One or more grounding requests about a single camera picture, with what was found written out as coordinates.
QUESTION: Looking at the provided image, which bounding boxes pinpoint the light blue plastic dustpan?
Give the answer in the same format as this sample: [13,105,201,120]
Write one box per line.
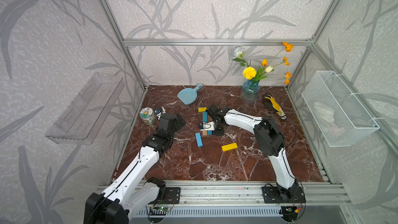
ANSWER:
[177,84,203,105]

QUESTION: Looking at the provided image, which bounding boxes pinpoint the aluminium front rail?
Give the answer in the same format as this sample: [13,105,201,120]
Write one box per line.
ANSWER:
[165,180,352,207]

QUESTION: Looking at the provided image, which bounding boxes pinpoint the yellow black hand tool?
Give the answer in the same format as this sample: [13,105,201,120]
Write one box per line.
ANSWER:
[262,94,287,120]

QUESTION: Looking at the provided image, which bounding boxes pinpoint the long yellow block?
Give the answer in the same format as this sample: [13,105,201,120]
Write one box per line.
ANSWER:
[221,143,238,152]

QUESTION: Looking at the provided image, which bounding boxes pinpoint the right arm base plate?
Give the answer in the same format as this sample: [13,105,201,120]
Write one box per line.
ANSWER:
[261,186,306,205]

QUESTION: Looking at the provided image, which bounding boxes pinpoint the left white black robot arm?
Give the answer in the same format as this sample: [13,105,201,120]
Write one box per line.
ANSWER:
[84,113,186,224]

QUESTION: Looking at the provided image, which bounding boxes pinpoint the small yellow block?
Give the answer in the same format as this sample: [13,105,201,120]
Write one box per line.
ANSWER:
[198,107,207,113]

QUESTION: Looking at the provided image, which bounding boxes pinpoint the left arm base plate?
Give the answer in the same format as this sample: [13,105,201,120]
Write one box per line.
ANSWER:
[149,187,181,205]

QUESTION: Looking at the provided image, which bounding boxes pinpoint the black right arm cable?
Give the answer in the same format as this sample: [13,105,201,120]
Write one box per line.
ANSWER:
[194,97,206,123]

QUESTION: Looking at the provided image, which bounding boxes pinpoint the round sunflower label can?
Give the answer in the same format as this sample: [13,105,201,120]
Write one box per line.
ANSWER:
[140,107,157,125]

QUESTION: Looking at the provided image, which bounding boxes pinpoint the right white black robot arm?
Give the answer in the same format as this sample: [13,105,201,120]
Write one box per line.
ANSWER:
[199,104,300,202]

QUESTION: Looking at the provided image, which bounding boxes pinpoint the yellow and orange artificial flowers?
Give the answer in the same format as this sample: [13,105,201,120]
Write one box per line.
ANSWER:
[232,41,294,85]

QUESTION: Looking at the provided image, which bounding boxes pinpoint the clear acrylic wall shelf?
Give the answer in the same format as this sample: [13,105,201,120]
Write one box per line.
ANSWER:
[45,72,125,145]

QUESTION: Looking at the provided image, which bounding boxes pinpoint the light blue block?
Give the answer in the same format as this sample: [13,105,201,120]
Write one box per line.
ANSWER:
[195,133,203,147]

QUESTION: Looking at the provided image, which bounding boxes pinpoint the white cloth in basket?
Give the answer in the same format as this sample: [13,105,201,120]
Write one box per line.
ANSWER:
[313,101,335,123]

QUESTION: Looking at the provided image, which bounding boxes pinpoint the white wire mesh basket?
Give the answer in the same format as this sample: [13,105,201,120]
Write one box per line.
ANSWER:
[302,71,380,147]

